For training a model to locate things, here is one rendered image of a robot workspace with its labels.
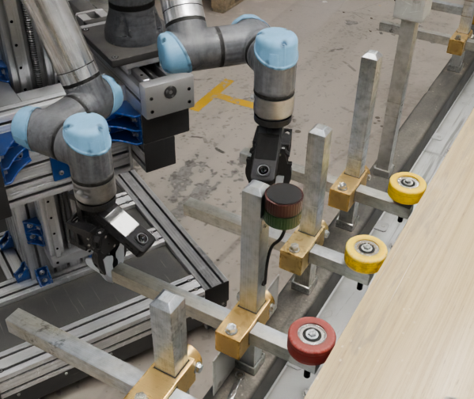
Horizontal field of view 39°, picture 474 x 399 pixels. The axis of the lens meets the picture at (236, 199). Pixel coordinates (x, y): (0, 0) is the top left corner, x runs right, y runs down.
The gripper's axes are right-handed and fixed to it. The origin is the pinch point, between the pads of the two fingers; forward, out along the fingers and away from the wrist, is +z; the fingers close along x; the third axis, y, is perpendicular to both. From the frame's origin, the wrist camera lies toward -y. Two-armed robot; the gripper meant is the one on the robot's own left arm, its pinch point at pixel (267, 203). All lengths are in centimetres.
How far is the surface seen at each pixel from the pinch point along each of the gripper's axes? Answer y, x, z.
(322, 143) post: -0.6, -9.8, -16.0
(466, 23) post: 117, -52, 5
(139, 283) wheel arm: -19.8, 21.3, 6.9
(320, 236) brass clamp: 0.3, -11.4, 7.0
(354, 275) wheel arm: -8.1, -19.0, 8.9
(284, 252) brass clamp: -6.5, -4.7, 6.7
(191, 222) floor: 101, 41, 93
